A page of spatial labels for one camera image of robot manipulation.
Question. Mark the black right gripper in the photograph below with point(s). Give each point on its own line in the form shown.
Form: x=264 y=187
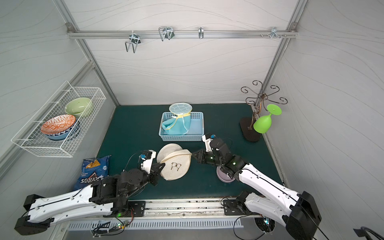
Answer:
x=205 y=156

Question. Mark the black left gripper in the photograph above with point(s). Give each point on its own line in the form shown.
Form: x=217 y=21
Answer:
x=153 y=175

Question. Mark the cream mesh laundry bag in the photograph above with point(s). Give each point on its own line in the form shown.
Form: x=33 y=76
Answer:
x=176 y=159

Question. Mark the teal mesh laundry bag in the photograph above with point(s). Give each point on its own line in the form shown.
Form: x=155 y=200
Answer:
x=180 y=121

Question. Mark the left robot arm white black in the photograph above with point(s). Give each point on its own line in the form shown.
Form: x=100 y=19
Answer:
x=107 y=197

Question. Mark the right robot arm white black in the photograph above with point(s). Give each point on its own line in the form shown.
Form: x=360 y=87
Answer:
x=298 y=213

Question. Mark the blue Doritos chip bag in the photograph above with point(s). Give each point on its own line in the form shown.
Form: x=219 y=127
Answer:
x=92 y=170

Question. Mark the light blue plastic basket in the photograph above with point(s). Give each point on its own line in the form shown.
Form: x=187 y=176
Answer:
x=194 y=134

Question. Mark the lilac bowl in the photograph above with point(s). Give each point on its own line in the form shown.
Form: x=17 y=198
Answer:
x=224 y=177

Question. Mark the green plastic wine glass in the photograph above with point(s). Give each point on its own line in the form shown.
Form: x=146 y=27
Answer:
x=263 y=124

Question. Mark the green ceramic bowl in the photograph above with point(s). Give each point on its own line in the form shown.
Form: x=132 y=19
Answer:
x=80 y=107

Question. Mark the blue bowl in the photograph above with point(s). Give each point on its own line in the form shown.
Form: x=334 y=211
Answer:
x=60 y=136

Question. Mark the orange patterned bowl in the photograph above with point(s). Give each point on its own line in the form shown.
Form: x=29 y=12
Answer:
x=58 y=124

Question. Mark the small metal hook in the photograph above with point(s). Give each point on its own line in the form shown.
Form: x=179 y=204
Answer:
x=201 y=32

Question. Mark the metal clip hook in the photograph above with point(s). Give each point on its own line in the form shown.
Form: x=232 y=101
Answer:
x=166 y=33

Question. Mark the double metal hook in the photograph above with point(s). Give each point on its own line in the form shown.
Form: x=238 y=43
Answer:
x=133 y=42

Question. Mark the right metal hook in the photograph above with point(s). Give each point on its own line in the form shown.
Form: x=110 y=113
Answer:
x=274 y=34

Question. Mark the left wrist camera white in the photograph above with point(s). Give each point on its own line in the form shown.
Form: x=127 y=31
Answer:
x=147 y=157

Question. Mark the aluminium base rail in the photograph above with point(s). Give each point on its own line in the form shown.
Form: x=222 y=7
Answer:
x=192 y=207

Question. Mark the copper wire glass stand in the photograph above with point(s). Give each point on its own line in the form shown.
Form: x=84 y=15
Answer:
x=257 y=103

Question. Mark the white cable duct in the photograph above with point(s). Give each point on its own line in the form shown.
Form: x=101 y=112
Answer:
x=164 y=224

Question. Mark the white wire wall basket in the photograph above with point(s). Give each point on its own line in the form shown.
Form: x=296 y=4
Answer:
x=31 y=139

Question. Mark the aluminium top rail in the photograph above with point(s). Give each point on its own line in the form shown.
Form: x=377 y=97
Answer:
x=154 y=35

